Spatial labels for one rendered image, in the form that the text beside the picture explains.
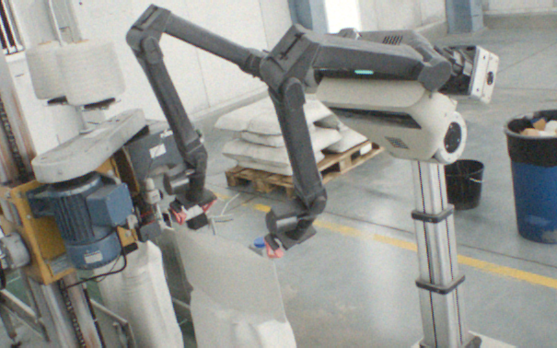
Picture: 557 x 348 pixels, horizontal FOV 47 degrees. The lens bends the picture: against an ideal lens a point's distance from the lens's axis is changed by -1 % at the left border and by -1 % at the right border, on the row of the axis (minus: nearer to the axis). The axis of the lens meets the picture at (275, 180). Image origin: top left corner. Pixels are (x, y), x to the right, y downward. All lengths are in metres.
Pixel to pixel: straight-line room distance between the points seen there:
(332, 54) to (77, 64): 0.76
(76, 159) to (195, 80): 5.39
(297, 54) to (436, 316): 1.27
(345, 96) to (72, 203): 0.81
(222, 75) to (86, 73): 5.56
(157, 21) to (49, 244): 0.75
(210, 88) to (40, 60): 5.26
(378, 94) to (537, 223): 2.21
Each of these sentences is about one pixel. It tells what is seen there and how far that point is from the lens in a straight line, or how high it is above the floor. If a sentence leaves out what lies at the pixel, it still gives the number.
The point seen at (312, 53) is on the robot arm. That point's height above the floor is 1.63.
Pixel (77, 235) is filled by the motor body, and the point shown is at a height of 1.20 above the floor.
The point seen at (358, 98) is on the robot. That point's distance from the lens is 1.83.
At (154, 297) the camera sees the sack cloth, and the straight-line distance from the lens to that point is 2.56.
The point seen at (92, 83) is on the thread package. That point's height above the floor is 1.58.
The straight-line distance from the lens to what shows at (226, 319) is 2.03.
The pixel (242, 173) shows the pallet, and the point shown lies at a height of 0.14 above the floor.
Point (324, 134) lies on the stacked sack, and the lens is 5.07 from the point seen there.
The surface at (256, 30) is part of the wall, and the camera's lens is 7.63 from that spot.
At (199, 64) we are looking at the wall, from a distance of 7.14.
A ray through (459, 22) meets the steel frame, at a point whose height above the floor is 0.16.
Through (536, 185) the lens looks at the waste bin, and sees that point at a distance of 3.75.
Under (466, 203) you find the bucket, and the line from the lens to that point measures 4.34.
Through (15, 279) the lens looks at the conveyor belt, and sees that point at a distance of 3.89.
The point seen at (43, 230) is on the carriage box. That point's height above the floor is 1.19.
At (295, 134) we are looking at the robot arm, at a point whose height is 1.45.
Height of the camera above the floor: 1.84
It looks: 20 degrees down
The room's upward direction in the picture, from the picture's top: 11 degrees counter-clockwise
